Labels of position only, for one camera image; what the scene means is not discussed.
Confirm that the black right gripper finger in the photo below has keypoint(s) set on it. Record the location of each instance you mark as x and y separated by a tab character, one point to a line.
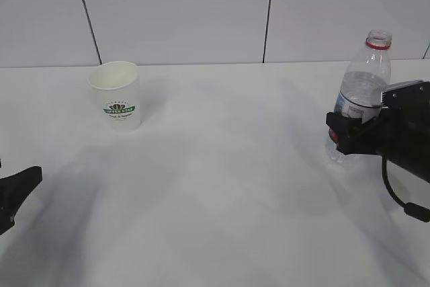
353	137

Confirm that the white paper cup green logo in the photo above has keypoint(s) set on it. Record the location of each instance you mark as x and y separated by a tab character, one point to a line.
116	86

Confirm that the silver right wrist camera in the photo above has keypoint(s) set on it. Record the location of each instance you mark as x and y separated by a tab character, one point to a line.
406	94

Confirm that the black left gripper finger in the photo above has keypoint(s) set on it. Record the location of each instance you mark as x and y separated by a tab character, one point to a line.
14	191

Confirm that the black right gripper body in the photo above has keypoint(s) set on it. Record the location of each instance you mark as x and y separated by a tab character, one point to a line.
408	145

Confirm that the clear water bottle red label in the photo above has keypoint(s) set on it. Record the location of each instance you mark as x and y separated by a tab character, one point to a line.
367	71

